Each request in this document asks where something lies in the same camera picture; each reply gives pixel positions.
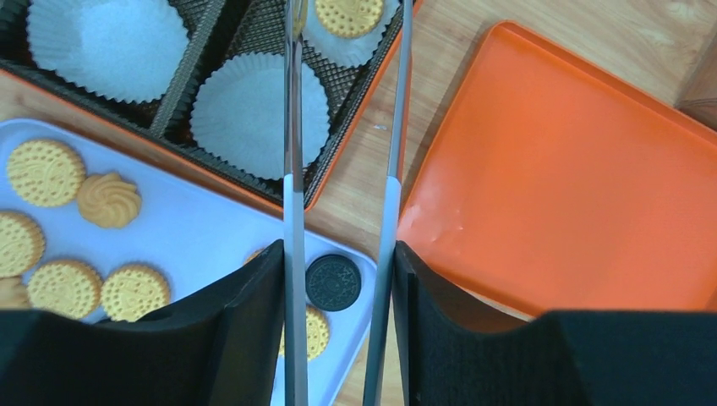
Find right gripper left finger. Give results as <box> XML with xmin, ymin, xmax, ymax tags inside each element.
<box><xmin>1</xmin><ymin>240</ymin><xmax>284</xmax><ymax>405</ymax></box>

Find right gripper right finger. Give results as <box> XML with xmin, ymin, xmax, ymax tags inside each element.
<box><xmin>392</xmin><ymin>242</ymin><xmax>716</xmax><ymax>405</ymax></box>

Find metal tongs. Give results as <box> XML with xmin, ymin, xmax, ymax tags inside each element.
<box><xmin>283</xmin><ymin>1</ymin><xmax>413</xmax><ymax>405</ymax></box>

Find round yellow biscuit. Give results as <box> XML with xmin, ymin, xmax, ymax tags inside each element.
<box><xmin>1</xmin><ymin>211</ymin><xmax>46</xmax><ymax>277</ymax></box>
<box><xmin>6</xmin><ymin>139</ymin><xmax>86</xmax><ymax>207</ymax></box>
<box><xmin>101</xmin><ymin>263</ymin><xmax>171</xmax><ymax>322</ymax></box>
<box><xmin>306</xmin><ymin>305</ymin><xmax>331</xmax><ymax>361</ymax></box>
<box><xmin>27</xmin><ymin>259</ymin><xmax>102</xmax><ymax>320</ymax></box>
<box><xmin>244</xmin><ymin>247</ymin><xmax>265</xmax><ymax>265</ymax></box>
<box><xmin>315</xmin><ymin>0</ymin><xmax>384</xmax><ymax>39</ymax></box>

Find black sandwich cookie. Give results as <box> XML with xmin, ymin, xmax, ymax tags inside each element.
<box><xmin>305</xmin><ymin>254</ymin><xmax>362</xmax><ymax>312</ymax></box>

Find orange cookie box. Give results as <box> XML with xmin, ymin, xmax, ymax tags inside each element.
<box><xmin>1</xmin><ymin>1</ymin><xmax>403</xmax><ymax>211</ymax></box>

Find lavender cookie tray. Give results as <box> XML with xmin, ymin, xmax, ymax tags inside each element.
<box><xmin>1</xmin><ymin>118</ymin><xmax>376</xmax><ymax>405</ymax></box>

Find swirl butter cookie top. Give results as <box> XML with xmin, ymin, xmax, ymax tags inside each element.
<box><xmin>76</xmin><ymin>173</ymin><xmax>142</xmax><ymax>228</ymax></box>

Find swirl butter cookie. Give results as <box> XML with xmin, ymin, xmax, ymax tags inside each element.
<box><xmin>76</xmin><ymin>173</ymin><xmax>142</xmax><ymax>228</ymax></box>
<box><xmin>0</xmin><ymin>276</ymin><xmax>31</xmax><ymax>310</ymax></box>

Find orange box lid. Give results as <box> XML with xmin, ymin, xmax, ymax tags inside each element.
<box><xmin>398</xmin><ymin>21</ymin><xmax>716</xmax><ymax>316</ymax></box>

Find white paper cup liner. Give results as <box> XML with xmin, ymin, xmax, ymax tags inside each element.
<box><xmin>189</xmin><ymin>52</ymin><xmax>331</xmax><ymax>182</ymax></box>
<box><xmin>303</xmin><ymin>0</ymin><xmax>399</xmax><ymax>68</ymax></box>
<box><xmin>27</xmin><ymin>1</ymin><xmax>189</xmax><ymax>102</ymax></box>

